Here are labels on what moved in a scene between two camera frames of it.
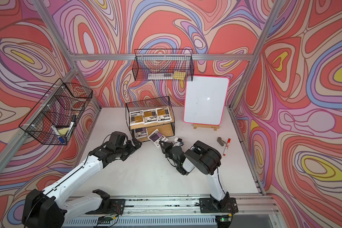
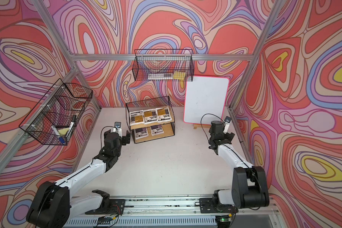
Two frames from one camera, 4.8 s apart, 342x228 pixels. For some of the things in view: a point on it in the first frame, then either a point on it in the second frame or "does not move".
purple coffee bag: [156, 136] → [156, 129]
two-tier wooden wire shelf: [144, 117] does not move
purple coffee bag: [140, 132] does not move
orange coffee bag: [163, 115] does not move
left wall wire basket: [54, 119] does not move
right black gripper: [165, 148] → [229, 136]
